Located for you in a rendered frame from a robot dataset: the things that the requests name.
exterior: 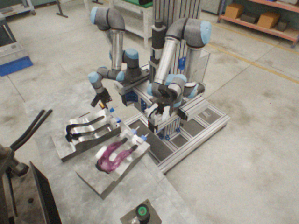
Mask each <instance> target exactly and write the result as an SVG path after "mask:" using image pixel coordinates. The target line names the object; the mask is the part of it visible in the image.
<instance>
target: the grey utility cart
mask: <svg viewBox="0 0 299 224"><path fill-rule="evenodd" d="M26 1H27V3H26ZM26 1H25V0H22V2H23V3H22V5H23V6H24V8H23V9H21V10H17V11H12V10H11V8H10V7H7V8H3V9H0V12H1V13H2V14H3V15H4V17H7V16H9V15H10V16H11V15H13V14H18V13H22V12H25V11H26V12H27V13H29V12H30V11H31V12H32V15H33V16H35V15H36V13H35V9H34V6H33V5H32V4H31V1H30V0H26Z"/></svg>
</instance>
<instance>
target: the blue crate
mask: <svg viewBox="0 0 299 224"><path fill-rule="evenodd" d="M29 66H33V63H32V61H31V59H30V58H29V56H26V57H23V58H19V59H17V60H14V61H10V62H8V63H5V64H3V65H0V76H1V77H3V76H6V75H9V74H11V73H13V72H16V71H18V70H22V69H24V68H27V67H29Z"/></svg>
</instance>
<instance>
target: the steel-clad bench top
mask: <svg viewBox="0 0 299 224"><path fill-rule="evenodd" d="M96 95H97V93H96V92H95V91H94V89H93V87H92V85H91V83H90V81H89V80H87V81H84V82H81V83H78V84H75V85H73V86H69V87H67V88H64V89H61V90H59V91H56V92H53V93H51V94H48V95H44V96H42V97H39V98H35V99H34V100H31V101H28V102H26V103H23V104H24V107H25V111H26V114H27V117H28V121H29V123H30V124H31V123H32V122H33V121H34V119H35V118H36V116H37V115H38V114H39V113H40V111H41V110H42V109H44V110H45V111H44V113H43V114H42V116H41V117H40V119H39V120H38V122H39V121H40V120H41V119H42V118H43V116H44V115H45V114H46V113H47V112H48V111H49V109H52V110H53V111H52V112H51V114H50V115H49V116H48V117H47V119H46V120H45V121H44V122H43V123H42V124H41V125H40V127H39V128H38V130H36V132H35V133H34V134H33V135H34V138H35V141H36V145H37V148H38V150H39V153H40V157H41V159H42V162H43V166H44V169H45V173H46V176H47V179H48V180H49V184H50V187H51V191H52V194H53V197H54V200H55V203H56V207H57V211H58V212H59V215H60V218H61V221H62V224H122V223H121V221H120V218H122V216H124V215H125V214H127V213H129V212H130V211H131V210H132V209H133V208H135V207H136V206H138V205H139V204H141V203H142V202H143V201H144V200H146V199H149V201H150V203H151V204H152V206H153V208H155V210H156V212H157V213H158V215H159V217H160V218H161V220H162V223H161V224H201V222H200V221H199V220H198V218H197V217H196V216H195V215H194V213H193V212H192V211H191V209H190V208H189V207H188V206H187V204H186V203H185V202H184V200H183V199H182V198H181V197H180V195H179V194H178V193H177V191H176V190H175V189H174V187H172V185H171V184H170V182H169V181H168V180H167V178H166V177H165V176H164V175H163V173H162V172H161V171H160V169H159V168H158V166H157V165H156V164H155V163H154V162H153V160H152V159H151V158H150V156H149V155H148V154H147V153H146V154H145V155H144V156H143V157H142V158H141V159H140V161H139V162H138V163H137V164H136V165H135V166H134V167H133V168H132V170H131V171H130V172H129V173H128V174H127V175H126V176H125V177H124V178H123V179H122V181H121V182H120V183H119V184H118V186H116V187H115V188H114V189H113V190H112V192H111V193H110V194H109V195H108V196H107V197H106V198H105V199H104V200H103V199H102V198H101V197H99V196H98V195H97V194H96V193H95V192H94V191H93V190H92V189H91V188H90V187H89V186H87V185H86V184H85V182H84V181H83V180H82V179H80V178H79V177H78V175H77V173H76V172H75V169H76V168H77V167H78V166H80V165H81V164H82V163H83V162H84V161H85V160H86V159H90V160H91V159H92V158H93V157H94V156H95V155H96V154H97V153H98V152H99V151H100V150H101V148H102V147H103V146H104V145H105V144H106V143H108V142H109V141H111V140H113V139H115V138H117V136H118V135H116V136H114V137H112V138H110V139H108V140H107V141H104V142H102V143H100V144H98V145H96V146H94V147H92V148H91V149H89V150H87V151H85V152H83V153H81V154H78V155H77V156H76V157H74V158H72V159H69V160H67V161H65V162H62V160H61V159H60V157H59V154H58V151H57V149H56V146H55V144H54V142H53V139H52V137H51V135H53V134H55V133H58V132H60V131H62V130H64V129H65V125H64V122H66V121H68V120H72V119H76V118H77V117H80V116H82V115H84V114H86V113H89V112H90V113H89V114H86V115H84V116H82V117H80V118H79V119H82V118H86V117H89V116H91V115H93V114H95V113H97V112H99V111H101V110H102V109H101V107H100V106H99V104H100V103H101V101H100V100H99V102H98V104H97V105H96V106H95V107H92V106H91V105H90V104H91V102H92V101H93V99H94V97H95V96H96ZM38 122H37V123H38ZM37 123H36V124H37ZM36 124H35V125H36ZM35 125H34V126H35ZM119 125H120V127H121V133H123V132H124V131H125V130H126V129H127V130H128V131H129V129H128V128H127V126H126V125H125V124H124V123H123V122H122V120H121V122H120V123H119ZM33 128H34V127H33ZM121 133H120V134H121Z"/></svg>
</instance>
